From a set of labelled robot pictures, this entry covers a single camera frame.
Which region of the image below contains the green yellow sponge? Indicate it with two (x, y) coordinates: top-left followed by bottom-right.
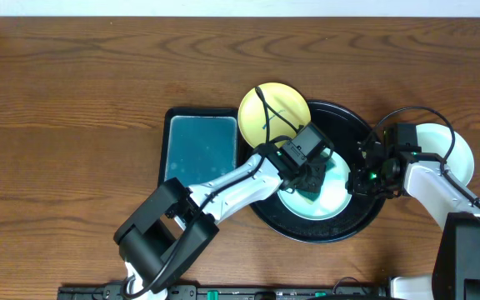
(296, 159), (335, 203)

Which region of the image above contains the pale green plate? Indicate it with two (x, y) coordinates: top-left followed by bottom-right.
(277, 152), (352, 221)

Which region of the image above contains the light blue plate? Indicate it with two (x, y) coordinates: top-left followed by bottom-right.
(416, 123), (474, 186)

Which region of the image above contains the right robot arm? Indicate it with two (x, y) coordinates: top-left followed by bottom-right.
(347, 142), (480, 300)

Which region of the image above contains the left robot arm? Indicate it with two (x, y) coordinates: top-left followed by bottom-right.
(113, 151), (331, 299)

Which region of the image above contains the black round tray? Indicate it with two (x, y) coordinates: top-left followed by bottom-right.
(251, 100), (384, 243)

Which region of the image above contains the yellow plate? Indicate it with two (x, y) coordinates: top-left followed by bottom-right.
(237, 82), (311, 148)

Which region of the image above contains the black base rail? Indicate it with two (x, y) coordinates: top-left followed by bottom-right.
(56, 277), (437, 300)

